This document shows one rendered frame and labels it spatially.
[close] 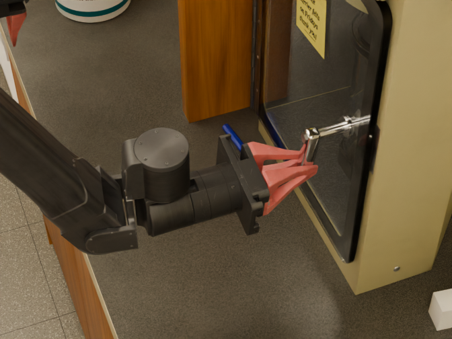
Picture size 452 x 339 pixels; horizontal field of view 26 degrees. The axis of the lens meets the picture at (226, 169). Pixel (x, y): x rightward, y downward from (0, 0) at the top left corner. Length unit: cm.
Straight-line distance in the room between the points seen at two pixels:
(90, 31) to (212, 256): 50
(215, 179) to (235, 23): 35
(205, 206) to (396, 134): 22
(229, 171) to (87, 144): 41
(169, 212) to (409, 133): 27
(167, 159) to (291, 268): 34
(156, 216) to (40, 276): 145
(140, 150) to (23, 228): 160
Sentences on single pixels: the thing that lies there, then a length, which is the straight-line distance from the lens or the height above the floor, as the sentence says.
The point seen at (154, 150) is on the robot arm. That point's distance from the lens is 101.
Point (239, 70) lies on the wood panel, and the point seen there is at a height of 102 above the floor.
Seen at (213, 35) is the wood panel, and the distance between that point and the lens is 136.
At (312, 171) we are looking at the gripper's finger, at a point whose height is 115.
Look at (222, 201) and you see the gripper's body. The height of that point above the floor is 115.
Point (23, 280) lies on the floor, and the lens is 248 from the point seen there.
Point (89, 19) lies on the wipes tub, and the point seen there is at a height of 95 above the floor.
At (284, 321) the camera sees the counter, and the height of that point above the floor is 94.
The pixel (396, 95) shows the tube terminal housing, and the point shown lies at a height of 128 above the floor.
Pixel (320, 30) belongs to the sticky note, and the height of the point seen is 127.
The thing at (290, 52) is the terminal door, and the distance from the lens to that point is 120.
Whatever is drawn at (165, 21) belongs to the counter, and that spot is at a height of 94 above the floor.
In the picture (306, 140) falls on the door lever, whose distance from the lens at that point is 107.
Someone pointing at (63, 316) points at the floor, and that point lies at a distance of 240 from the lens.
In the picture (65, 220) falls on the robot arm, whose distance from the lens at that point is 103.
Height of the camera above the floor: 196
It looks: 47 degrees down
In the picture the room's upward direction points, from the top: straight up
